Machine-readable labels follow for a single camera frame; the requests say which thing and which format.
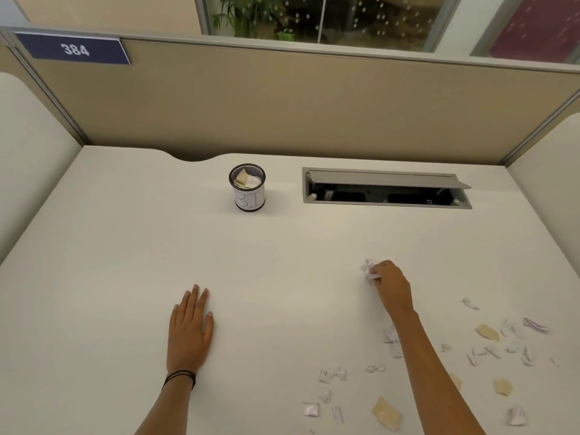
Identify person's left hand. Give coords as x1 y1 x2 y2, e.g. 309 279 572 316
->
167 284 214 375

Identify person's right hand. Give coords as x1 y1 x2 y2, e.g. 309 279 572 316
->
369 260 417 317

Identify white paper ball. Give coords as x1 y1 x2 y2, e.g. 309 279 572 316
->
361 258 384 286

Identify person's right forearm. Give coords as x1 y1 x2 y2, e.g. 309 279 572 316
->
389 310 486 435

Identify person's left forearm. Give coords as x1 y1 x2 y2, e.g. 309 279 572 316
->
133 372 198 435

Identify black wrist band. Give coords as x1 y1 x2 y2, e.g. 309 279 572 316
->
163 369 197 391

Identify black mesh cup bin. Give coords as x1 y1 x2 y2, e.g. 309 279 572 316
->
228 164 267 214

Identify scattered white paper scraps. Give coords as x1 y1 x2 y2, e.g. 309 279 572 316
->
302 296 562 433

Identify beige desk partition panel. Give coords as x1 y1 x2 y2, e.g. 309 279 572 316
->
0 26 580 167

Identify white side divider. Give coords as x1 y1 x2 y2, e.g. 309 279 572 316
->
505 112 580 252
0 72 85 268

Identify glass window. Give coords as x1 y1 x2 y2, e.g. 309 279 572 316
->
194 0 464 53

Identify blue number sign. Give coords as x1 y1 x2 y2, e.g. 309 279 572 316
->
13 32 132 66

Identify green plant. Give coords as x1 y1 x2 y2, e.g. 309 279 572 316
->
212 0 296 42

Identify maroon panel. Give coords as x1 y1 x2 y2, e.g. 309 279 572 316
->
488 0 580 65

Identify grey desk cable box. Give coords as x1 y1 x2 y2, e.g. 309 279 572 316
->
302 167 473 210

